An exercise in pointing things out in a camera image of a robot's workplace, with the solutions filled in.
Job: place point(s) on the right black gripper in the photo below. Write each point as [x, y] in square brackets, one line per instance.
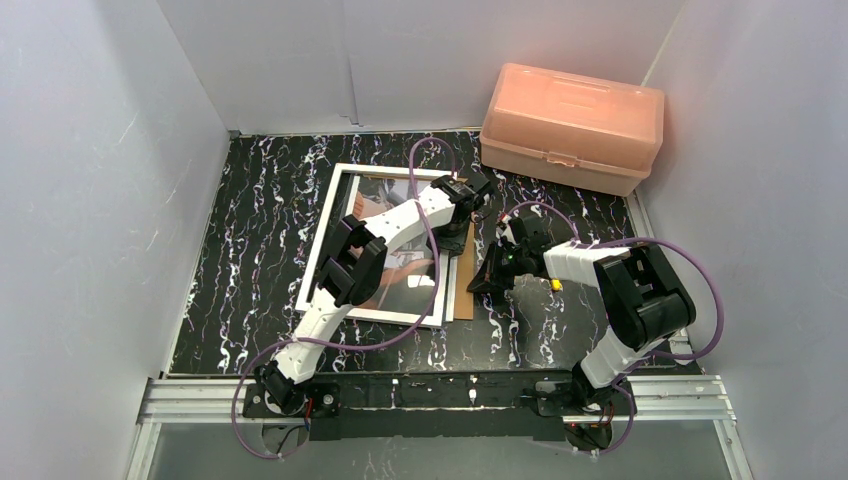
[499, 266]

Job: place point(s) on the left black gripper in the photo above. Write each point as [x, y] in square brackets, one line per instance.
[454, 237]

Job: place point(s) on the white wooden photo frame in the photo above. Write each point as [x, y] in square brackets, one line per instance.
[416, 284]

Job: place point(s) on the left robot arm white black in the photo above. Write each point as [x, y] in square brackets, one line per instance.
[350, 267]

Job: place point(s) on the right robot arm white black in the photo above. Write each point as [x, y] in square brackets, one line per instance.
[644, 300]

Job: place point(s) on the pink plastic storage box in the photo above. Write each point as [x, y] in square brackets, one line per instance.
[573, 130]

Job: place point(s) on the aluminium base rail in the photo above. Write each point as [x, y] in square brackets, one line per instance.
[657, 398]

